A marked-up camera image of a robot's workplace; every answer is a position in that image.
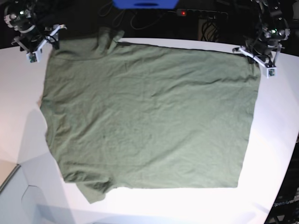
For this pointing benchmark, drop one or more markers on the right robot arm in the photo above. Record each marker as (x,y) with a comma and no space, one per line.
(34,20)

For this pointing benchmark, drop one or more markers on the black power strip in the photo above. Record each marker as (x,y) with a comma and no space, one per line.
(202,14)

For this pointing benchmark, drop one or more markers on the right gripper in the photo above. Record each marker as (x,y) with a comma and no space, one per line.
(34,39)

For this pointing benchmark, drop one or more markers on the blue box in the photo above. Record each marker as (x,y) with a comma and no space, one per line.
(145,4)

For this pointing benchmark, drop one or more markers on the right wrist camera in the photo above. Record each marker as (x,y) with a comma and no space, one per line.
(34,57)

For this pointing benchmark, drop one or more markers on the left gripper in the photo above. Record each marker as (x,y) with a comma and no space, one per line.
(267,51)

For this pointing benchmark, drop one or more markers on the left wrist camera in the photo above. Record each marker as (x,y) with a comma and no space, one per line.
(270,71)

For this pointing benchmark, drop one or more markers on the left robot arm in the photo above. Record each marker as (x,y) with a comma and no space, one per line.
(270,29)

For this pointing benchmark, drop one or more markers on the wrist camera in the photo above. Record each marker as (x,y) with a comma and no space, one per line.
(270,71)
(34,57)

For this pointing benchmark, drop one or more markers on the green t-shirt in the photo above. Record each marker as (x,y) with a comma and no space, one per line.
(143,116)

